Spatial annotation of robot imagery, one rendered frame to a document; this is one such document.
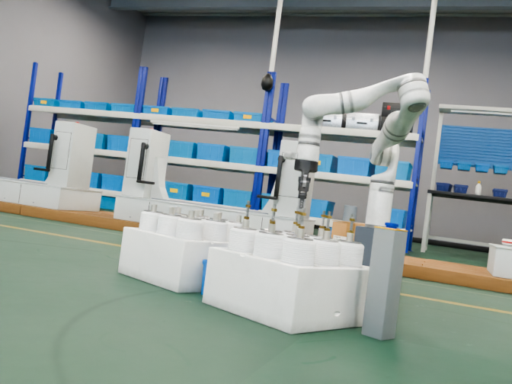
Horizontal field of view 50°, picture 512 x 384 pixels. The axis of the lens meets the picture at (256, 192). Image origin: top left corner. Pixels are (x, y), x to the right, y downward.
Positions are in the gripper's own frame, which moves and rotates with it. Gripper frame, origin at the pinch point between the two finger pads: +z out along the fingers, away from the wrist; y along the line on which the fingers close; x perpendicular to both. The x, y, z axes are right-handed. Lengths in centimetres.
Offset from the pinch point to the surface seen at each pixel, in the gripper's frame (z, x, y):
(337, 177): -39, -47, 455
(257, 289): 25.6, 9.9, -17.6
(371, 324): 31.4, -23.6, -16.7
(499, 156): -95, -253, 536
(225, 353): 35, 13, -54
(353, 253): 12.8, -17.8, -4.0
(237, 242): 14.1, 18.3, -5.2
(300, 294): 24.1, -2.2, -26.2
